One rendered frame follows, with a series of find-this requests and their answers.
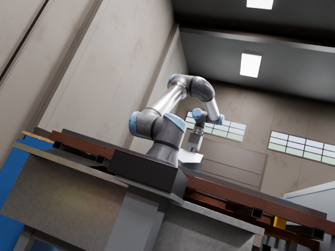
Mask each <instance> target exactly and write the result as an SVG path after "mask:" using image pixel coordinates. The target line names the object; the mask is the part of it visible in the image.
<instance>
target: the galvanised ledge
mask: <svg viewBox="0 0 335 251"><path fill-rule="evenodd" d="M12 147H15V148H17V149H20V150H23V151H25V152H28V153H30V154H33V155H36V156H39V157H42V158H44V159H47V160H50V161H53V162H56V163H58V164H61V165H64V166H67V167H70V168H72V169H75V170H78V171H81V172H84V173H86V174H89V175H92V176H95V177H98V178H100V179H103V180H106V181H109V182H112V183H114V184H117V185H120V186H123V187H126V188H128V187H129V185H127V184H125V183H122V182H120V181H118V180H116V179H114V176H113V175H110V174H107V173H104V172H101V171H99V170H96V169H93V168H90V167H87V166H84V165H81V164H79V163H76V162H73V161H70V160H67V159H64V158H62V157H59V156H56V155H53V154H50V153H47V152H44V151H42V150H39V149H36V148H33V147H30V146H27V145H25V144H22V143H19V142H16V141H14V142H13V144H12ZM168 203H170V204H173V205H176V206H179V207H181V208H184V209H187V210H190V211H193V212H195V213H198V214H201V215H204V216H207V217H209V218H212V219H215V220H218V221H221V222H223V223H226V224H229V225H232V226H235V227H237V228H240V229H243V230H246V231H248V232H251V233H254V234H257V235H261V236H263V235H264V231H265V229H264V228H261V227H258V226H255V225H252V224H250V223H247V222H244V221H241V220H238V219H235V218H232V217H230V216H227V215H224V214H221V213H218V212H215V211H212V210H210V209H207V208H204V207H201V206H198V205H195V204H193V203H190V202H187V201H183V203H182V204H179V203H176V202H174V201H171V200H169V202H168Z"/></svg>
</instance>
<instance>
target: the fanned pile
mask: <svg viewBox="0 0 335 251"><path fill-rule="evenodd" d="M41 150H42V149H41ZM42 151H44V152H47V153H50V154H53V155H56V156H59V157H62V158H64V159H67V160H70V161H73V162H76V163H79V164H81V165H84V166H105V165H104V164H101V163H98V162H95V161H92V160H89V159H86V158H83V157H80V156H78V155H75V154H72V153H69V152H66V151H63V150H60V149H53V150H52V149H49V150H47V149H46V150H45V149H43V150H42Z"/></svg>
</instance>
